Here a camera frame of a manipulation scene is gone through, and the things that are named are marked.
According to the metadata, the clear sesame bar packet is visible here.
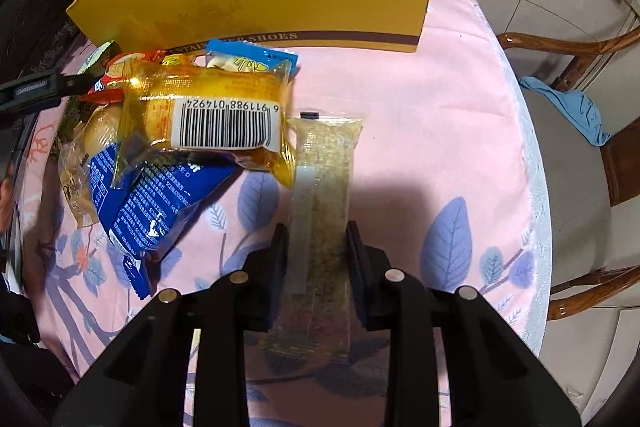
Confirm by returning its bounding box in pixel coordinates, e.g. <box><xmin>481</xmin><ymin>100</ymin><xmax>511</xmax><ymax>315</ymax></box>
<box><xmin>267</xmin><ymin>112</ymin><xmax>362</xmax><ymax>361</ymax></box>

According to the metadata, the blue snack bag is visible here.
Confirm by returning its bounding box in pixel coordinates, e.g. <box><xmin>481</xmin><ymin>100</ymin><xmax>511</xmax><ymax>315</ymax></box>
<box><xmin>88</xmin><ymin>144</ymin><xmax>239</xmax><ymax>300</ymax></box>

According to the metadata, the blue purple snack packet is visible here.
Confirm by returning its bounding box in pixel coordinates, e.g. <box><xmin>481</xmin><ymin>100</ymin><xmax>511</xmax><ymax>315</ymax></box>
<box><xmin>205</xmin><ymin>39</ymin><xmax>298</xmax><ymax>78</ymax></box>

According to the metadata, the red round cake packet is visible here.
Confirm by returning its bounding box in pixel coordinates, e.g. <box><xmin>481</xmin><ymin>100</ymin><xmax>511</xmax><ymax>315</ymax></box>
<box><xmin>79</xmin><ymin>50</ymin><xmax>166</xmax><ymax>105</ymax></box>

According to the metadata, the pink floral tablecloth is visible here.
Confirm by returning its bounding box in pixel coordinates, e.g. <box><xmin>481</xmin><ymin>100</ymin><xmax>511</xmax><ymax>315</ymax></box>
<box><xmin>18</xmin><ymin>0</ymin><xmax>551</xmax><ymax>426</ymax></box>

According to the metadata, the yellow bread packet with barcode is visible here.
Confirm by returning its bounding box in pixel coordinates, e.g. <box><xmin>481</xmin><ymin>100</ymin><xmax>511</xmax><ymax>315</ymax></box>
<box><xmin>112</xmin><ymin>60</ymin><xmax>295</xmax><ymax>187</ymax></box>

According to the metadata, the wooden chair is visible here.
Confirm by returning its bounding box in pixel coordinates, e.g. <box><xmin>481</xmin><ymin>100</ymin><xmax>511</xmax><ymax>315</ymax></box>
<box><xmin>497</xmin><ymin>24</ymin><xmax>640</xmax><ymax>322</ymax></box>

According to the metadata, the blue cloth on chair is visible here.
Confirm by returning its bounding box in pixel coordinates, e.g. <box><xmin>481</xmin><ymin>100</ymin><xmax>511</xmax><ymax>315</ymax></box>
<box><xmin>518</xmin><ymin>77</ymin><xmax>611</xmax><ymax>147</ymax></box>

